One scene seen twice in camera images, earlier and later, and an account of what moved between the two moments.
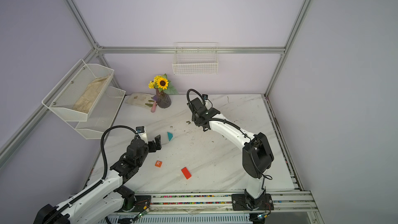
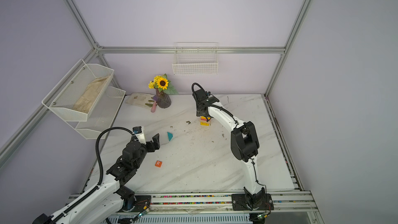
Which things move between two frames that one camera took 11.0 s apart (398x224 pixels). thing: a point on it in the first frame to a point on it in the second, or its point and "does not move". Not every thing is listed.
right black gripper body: x=194 y=118 to x=197 y=107
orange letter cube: x=158 y=163 does not move
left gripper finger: x=152 y=146 does not move
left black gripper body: x=142 y=158 does not move
